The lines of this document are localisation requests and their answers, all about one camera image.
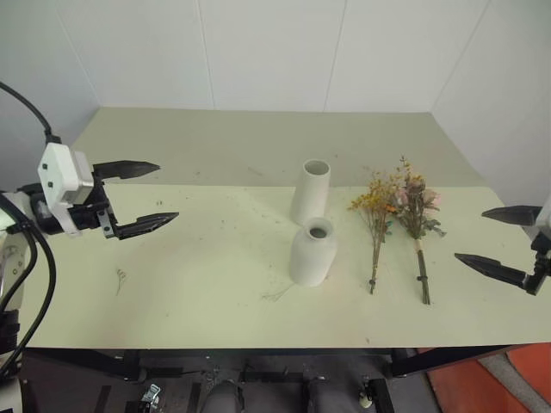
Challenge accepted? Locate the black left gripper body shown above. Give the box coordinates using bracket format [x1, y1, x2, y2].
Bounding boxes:
[67, 164, 121, 241]

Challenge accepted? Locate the dark rounded shape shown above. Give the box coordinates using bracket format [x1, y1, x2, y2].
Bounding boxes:
[201, 379, 243, 413]

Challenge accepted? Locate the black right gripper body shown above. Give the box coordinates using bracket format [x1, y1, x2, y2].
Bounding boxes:
[522, 233, 551, 297]

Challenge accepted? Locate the white bottle-shaped vase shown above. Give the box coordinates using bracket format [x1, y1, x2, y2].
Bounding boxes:
[288, 216, 339, 288]

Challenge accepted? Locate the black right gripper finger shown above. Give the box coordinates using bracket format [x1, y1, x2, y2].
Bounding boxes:
[480, 205, 544, 227]
[454, 252, 529, 292]

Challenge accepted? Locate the tall white cylinder vase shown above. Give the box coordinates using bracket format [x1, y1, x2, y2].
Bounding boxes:
[289, 158, 333, 226]

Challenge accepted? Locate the thin loose dried sprig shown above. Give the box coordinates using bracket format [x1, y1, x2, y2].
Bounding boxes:
[261, 285, 294, 303]

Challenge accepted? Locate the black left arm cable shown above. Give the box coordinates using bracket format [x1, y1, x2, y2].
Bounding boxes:
[0, 80, 64, 380]

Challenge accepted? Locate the orange floor mat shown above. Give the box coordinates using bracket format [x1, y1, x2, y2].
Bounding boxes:
[423, 342, 551, 413]

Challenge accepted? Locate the silver metal clamp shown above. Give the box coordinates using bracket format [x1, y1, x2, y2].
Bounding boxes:
[141, 384, 164, 409]

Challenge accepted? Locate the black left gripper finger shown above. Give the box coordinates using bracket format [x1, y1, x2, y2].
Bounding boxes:
[114, 211, 180, 241]
[92, 159, 162, 182]

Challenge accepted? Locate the black metal table frame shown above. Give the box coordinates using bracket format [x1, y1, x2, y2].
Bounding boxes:
[20, 342, 536, 385]

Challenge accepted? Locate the pink dried flower bouquet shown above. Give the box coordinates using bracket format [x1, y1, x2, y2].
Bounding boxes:
[393, 155, 449, 306]

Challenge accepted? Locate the yellow dried flower bouquet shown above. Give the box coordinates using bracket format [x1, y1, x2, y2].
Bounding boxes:
[347, 169, 404, 296]

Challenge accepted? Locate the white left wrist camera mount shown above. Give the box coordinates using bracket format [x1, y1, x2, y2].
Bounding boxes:
[36, 142, 96, 237]

